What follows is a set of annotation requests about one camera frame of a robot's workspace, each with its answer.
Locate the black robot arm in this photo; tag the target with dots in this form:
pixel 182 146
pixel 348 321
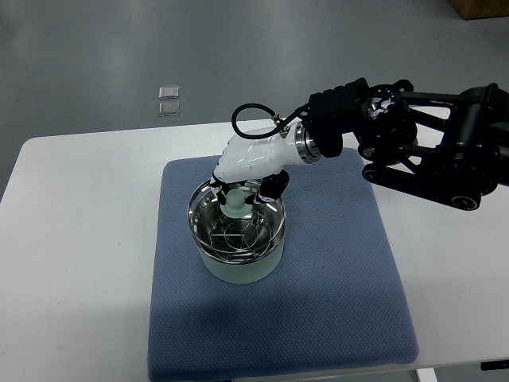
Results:
pixel 446 148

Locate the upper metal floor plate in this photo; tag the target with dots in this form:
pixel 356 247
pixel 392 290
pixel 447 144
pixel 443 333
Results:
pixel 168 92

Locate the mint green pot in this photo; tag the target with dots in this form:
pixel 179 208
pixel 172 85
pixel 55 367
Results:
pixel 242 270

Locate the brown cardboard box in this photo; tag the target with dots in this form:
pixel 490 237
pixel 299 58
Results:
pixel 480 9

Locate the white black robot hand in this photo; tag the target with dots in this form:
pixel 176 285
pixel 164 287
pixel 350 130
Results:
pixel 262 160

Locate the glass lid with green knob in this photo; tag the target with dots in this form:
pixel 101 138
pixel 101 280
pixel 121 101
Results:
pixel 203 197

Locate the blue quilted mat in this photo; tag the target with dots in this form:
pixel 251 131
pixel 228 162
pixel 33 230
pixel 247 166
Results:
pixel 334 301

